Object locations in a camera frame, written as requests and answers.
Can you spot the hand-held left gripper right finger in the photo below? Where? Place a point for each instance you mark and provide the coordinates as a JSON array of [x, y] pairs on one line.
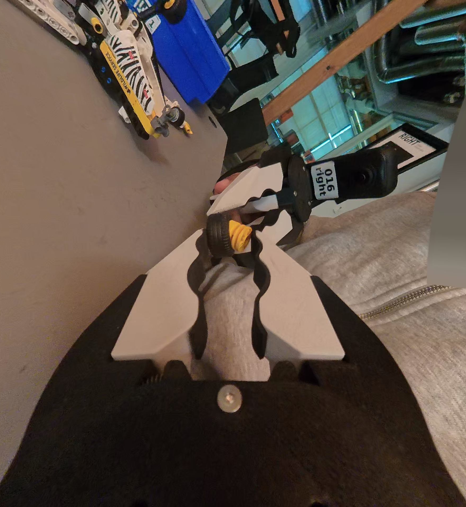
[[300, 317]]

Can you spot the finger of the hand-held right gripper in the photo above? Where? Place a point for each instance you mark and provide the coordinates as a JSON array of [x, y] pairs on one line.
[[249, 186], [282, 227]]

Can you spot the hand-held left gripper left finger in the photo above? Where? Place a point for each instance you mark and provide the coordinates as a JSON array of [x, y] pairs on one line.
[[157, 317]]

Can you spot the black lego tyre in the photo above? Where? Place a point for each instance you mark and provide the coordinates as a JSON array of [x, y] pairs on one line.
[[217, 237]]

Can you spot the lego airplane model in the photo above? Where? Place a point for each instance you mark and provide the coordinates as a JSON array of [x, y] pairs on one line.
[[130, 59]]

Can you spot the person's right hand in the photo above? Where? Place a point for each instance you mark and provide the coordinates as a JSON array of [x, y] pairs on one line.
[[225, 183]]

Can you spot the black framed white sign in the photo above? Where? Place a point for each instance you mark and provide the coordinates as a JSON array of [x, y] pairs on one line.
[[411, 144]]

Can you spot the black chair seat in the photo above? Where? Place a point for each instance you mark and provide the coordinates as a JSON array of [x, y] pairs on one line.
[[245, 126]]

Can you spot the blue plastic bin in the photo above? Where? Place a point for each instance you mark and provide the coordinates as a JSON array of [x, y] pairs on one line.
[[189, 51]]

